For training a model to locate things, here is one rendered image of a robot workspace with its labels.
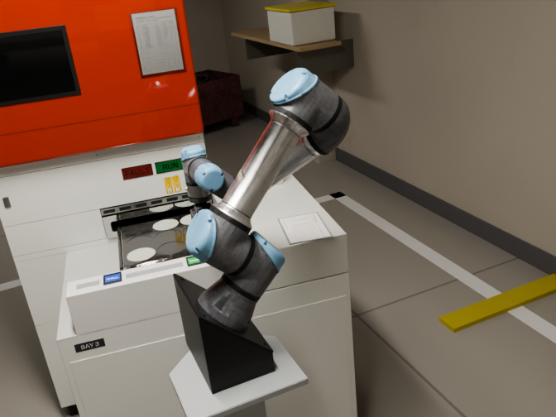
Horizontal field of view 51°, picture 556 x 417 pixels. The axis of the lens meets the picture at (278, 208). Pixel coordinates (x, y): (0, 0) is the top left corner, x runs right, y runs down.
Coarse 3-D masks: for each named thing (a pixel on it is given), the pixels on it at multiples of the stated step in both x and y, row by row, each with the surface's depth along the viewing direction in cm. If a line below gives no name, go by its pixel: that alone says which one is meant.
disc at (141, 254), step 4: (140, 248) 214; (144, 248) 213; (148, 248) 213; (132, 252) 211; (136, 252) 211; (140, 252) 211; (144, 252) 210; (148, 252) 210; (152, 252) 210; (128, 256) 209; (132, 256) 208; (136, 256) 208; (140, 256) 208; (144, 256) 207; (148, 256) 207; (132, 260) 206; (136, 260) 206; (140, 260) 205
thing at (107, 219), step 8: (184, 200) 241; (144, 208) 237; (152, 208) 237; (160, 208) 238; (168, 208) 239; (104, 216) 234; (112, 216) 234; (120, 216) 235; (128, 216) 236; (136, 216) 236; (104, 224) 234; (112, 232) 236
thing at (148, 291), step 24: (168, 264) 188; (72, 288) 180; (96, 288) 178; (120, 288) 179; (144, 288) 181; (168, 288) 183; (72, 312) 178; (96, 312) 180; (120, 312) 182; (144, 312) 184; (168, 312) 187
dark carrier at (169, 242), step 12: (180, 216) 237; (132, 228) 231; (144, 228) 230; (180, 228) 226; (132, 240) 221; (144, 240) 220; (156, 240) 219; (168, 240) 218; (180, 240) 217; (156, 252) 209; (168, 252) 209; (180, 252) 207; (132, 264) 203
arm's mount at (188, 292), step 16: (176, 288) 162; (192, 288) 160; (192, 304) 146; (192, 320) 150; (208, 320) 143; (192, 336) 157; (208, 336) 144; (224, 336) 146; (240, 336) 148; (256, 336) 157; (192, 352) 165; (208, 352) 146; (224, 352) 148; (240, 352) 150; (256, 352) 152; (272, 352) 154; (208, 368) 147; (224, 368) 149; (240, 368) 151; (256, 368) 154; (272, 368) 156; (208, 384) 152; (224, 384) 151
